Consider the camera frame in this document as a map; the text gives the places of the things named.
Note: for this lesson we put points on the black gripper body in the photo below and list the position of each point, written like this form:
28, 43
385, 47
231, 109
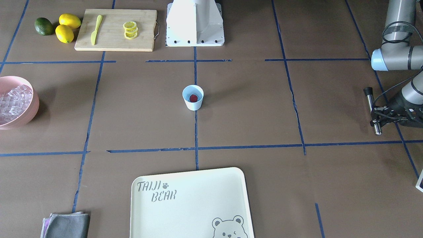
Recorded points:
397, 106

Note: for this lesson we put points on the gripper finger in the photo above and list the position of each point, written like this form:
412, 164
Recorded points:
382, 110
382, 121

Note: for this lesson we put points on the metal muddler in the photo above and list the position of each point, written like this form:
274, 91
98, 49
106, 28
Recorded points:
368, 91

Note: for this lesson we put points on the red strawberry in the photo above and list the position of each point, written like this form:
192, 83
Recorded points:
193, 98

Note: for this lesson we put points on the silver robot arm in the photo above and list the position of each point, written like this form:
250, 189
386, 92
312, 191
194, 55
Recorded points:
396, 53

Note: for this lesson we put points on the white cup rack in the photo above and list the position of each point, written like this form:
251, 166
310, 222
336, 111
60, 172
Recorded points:
419, 184

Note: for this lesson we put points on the light blue cup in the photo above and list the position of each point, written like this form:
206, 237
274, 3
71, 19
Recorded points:
189, 90

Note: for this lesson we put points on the pile of ice cubes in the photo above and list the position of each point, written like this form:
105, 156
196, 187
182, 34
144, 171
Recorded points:
14, 103

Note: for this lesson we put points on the cream bear tray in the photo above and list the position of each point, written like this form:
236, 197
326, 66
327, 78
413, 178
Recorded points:
211, 203

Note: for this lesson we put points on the white pillar with base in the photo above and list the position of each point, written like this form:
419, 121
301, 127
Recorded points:
194, 23

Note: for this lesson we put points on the lemon slices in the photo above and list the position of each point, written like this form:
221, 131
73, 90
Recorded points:
130, 30

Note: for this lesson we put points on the wooden cutting board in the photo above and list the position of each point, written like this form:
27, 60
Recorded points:
110, 35

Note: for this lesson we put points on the yellow knife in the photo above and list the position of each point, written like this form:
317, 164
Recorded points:
96, 28

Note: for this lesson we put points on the yellow lemon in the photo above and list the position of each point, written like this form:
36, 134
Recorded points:
70, 20
64, 34

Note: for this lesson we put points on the green lime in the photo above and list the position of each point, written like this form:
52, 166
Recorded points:
44, 27

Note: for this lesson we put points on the pink bowl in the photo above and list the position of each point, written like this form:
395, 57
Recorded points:
10, 82

